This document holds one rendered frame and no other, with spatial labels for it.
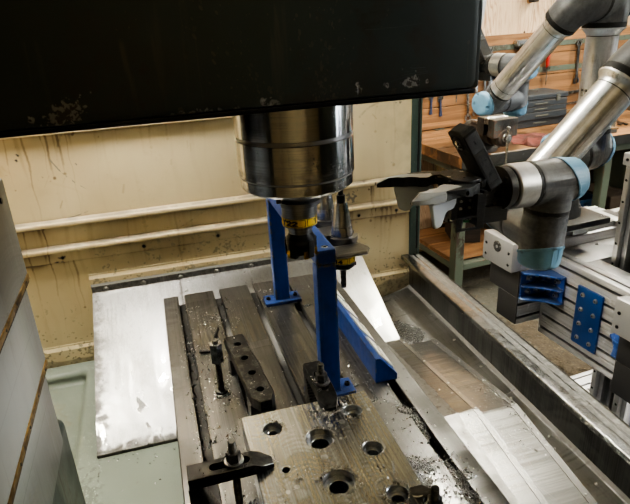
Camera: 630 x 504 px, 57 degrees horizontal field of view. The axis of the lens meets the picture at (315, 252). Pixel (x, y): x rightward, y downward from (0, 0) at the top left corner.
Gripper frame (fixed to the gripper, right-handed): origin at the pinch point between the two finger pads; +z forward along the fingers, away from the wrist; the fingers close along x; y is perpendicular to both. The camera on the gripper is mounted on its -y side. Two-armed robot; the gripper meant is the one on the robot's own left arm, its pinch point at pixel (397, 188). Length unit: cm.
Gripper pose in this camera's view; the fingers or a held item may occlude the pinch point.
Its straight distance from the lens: 88.3
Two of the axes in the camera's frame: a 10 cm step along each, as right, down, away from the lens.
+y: 0.1, 9.3, 3.8
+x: -3.7, -3.4, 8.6
